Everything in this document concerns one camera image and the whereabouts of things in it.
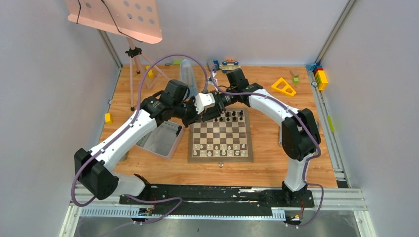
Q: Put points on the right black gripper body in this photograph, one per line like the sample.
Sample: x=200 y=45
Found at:
x=226 y=99

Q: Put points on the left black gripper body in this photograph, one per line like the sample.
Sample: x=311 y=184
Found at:
x=191 y=115

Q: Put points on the wooden chess board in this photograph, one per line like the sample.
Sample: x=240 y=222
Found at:
x=221 y=140

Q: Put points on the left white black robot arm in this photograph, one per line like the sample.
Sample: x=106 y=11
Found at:
x=94 y=167

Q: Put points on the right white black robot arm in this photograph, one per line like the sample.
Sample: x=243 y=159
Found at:
x=299 y=133

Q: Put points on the wooden toy car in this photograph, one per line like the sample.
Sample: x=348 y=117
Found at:
x=229 y=65

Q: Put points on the blue grey brick block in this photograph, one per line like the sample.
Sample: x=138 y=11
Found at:
x=213 y=65

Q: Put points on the yellow triangle shape toy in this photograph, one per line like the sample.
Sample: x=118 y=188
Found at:
x=282 y=86

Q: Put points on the yellow block near stand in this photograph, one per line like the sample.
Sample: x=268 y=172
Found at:
x=150 y=73

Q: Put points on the wooden brown block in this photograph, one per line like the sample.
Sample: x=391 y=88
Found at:
x=294 y=73

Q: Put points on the small yellow cube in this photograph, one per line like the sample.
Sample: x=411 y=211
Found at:
x=108 y=118

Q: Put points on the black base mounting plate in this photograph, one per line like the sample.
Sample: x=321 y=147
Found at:
x=227 y=200

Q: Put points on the stacked coloured bricks corner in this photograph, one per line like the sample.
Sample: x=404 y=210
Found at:
x=319 y=74

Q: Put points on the pink music stand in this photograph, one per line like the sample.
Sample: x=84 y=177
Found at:
x=134 y=19

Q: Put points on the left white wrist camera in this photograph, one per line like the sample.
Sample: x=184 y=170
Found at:
x=203 y=102

